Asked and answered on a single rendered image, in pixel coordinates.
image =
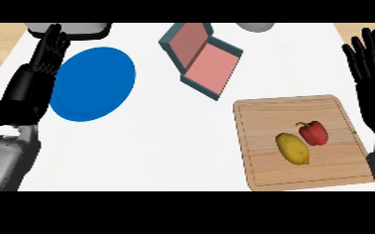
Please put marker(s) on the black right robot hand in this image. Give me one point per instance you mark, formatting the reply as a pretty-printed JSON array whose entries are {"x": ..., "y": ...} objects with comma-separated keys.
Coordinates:
[{"x": 364, "y": 66}]

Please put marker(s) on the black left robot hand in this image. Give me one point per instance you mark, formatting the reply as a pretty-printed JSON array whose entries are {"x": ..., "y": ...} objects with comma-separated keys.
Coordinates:
[{"x": 30, "y": 79}]

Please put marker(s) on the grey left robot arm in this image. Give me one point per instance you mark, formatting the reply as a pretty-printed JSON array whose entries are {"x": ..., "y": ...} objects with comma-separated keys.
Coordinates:
[{"x": 14, "y": 155}]

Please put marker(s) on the wooden cutting board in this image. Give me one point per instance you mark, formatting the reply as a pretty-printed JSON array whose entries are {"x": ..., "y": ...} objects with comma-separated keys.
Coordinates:
[{"x": 300, "y": 142}]

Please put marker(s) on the yellow lemon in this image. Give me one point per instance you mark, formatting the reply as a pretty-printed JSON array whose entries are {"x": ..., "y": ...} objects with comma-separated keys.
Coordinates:
[{"x": 293, "y": 148}]

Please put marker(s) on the open pink teal box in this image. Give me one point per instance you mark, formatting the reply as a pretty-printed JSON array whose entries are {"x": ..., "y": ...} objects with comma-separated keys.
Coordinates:
[{"x": 207, "y": 58}]

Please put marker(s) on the blue round plate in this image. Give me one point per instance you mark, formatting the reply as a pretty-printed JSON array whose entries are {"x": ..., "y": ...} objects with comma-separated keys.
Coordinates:
[{"x": 94, "y": 84}]

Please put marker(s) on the grey black appliance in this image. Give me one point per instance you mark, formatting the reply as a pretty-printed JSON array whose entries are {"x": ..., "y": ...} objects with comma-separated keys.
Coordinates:
[{"x": 83, "y": 30}]

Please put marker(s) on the red bell pepper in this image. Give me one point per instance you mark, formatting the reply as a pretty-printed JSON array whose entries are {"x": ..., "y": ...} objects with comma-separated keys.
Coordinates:
[{"x": 314, "y": 133}]

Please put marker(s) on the grey round object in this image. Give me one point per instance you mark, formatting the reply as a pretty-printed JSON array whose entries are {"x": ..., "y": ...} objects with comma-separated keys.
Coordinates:
[{"x": 254, "y": 26}]

